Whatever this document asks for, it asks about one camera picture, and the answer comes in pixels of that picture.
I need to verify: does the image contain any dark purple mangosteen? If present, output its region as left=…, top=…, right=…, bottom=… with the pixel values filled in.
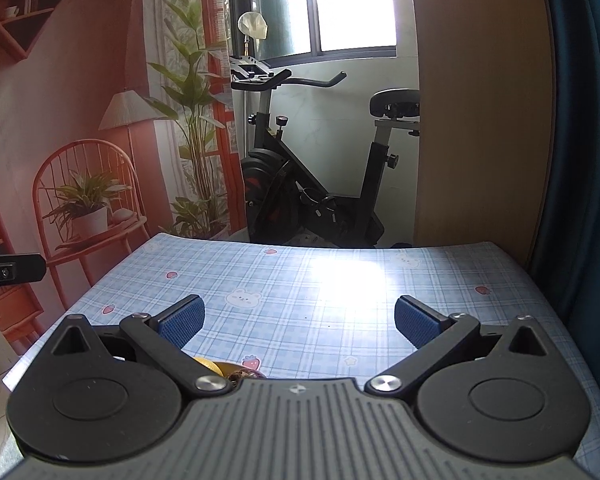
left=227, top=367, right=267, bottom=382

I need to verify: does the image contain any white plastic bag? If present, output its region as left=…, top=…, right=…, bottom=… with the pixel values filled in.
left=237, top=11, right=270, bottom=42

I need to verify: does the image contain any black exercise bike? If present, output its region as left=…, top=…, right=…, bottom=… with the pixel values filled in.
left=229, top=52, right=423, bottom=251

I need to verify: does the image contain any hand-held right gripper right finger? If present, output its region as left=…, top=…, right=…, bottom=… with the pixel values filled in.
left=365, top=295, right=546, bottom=395

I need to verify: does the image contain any yellow lemon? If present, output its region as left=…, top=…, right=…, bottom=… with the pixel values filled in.
left=192, top=356, right=227, bottom=376

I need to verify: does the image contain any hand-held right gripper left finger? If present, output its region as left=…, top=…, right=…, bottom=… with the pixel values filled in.
left=50, top=295, right=233, bottom=394

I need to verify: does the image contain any blue plaid tablecloth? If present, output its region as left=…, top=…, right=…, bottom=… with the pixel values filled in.
left=2, top=232, right=600, bottom=480

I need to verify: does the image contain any wooden panel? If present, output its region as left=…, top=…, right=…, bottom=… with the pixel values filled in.
left=411, top=0, right=557, bottom=267

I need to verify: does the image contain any dark blue curtain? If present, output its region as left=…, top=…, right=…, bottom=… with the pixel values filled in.
left=527, top=0, right=600, bottom=413

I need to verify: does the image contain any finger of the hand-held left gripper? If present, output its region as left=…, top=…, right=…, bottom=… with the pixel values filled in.
left=0, top=246, right=47, bottom=304

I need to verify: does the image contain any window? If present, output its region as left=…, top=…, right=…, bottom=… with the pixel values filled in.
left=227, top=0, right=399, bottom=62

